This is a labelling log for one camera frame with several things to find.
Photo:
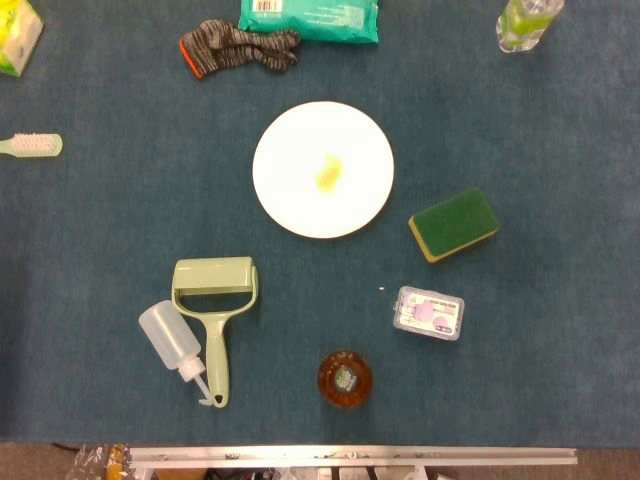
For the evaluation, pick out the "translucent squeeze bottle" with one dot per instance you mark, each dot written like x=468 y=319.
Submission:
x=167 y=335

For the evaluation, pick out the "crinkled clear plastic bag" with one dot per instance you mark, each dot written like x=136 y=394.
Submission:
x=97 y=462

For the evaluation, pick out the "pale green lint roller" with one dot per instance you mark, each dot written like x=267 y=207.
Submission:
x=215 y=272

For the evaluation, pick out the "pale green brush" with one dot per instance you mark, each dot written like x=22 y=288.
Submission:
x=32 y=144

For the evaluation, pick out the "teal felt table cloth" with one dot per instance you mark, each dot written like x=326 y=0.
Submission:
x=100 y=225

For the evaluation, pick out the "clear green drink bottle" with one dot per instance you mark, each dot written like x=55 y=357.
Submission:
x=522 y=25

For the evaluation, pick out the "aluminium frame rail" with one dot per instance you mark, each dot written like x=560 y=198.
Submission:
x=350 y=456

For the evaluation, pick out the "orange round tape dispenser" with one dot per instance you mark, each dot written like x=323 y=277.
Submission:
x=345 y=380

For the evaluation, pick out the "teal wet wipes pack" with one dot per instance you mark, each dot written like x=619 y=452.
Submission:
x=310 y=22

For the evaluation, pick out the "grey striped knit glove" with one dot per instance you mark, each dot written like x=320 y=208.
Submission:
x=235 y=45

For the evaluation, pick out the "green yellow sponge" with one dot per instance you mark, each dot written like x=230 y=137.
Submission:
x=452 y=220

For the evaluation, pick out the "white round plate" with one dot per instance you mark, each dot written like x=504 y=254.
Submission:
x=290 y=200

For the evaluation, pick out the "clear box purple label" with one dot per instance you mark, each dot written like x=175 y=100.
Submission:
x=429 y=315

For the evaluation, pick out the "yellow green tissue pack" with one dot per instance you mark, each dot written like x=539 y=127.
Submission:
x=17 y=35

